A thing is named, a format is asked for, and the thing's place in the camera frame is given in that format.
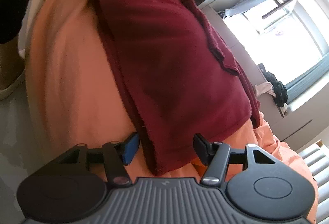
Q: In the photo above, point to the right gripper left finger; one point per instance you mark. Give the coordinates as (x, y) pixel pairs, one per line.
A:
(116, 156)

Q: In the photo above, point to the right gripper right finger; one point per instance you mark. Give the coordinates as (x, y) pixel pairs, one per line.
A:
(215, 156)

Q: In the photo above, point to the maroon garment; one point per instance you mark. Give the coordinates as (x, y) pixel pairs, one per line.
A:
(176, 77)

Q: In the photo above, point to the dark clothes pile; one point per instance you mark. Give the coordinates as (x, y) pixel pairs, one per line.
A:
(279, 89)

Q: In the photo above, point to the orange bed sheet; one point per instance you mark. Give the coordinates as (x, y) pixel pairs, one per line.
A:
(76, 98)

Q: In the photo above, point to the white cloth on sill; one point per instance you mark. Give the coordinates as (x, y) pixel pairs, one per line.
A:
(265, 87)

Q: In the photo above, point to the right blue curtain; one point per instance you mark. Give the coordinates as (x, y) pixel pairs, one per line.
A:
(303, 82)

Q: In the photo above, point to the padded grey headboard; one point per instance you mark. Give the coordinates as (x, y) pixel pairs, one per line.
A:
(316, 158)

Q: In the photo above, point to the window frame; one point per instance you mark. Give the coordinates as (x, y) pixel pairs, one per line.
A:
(287, 36)

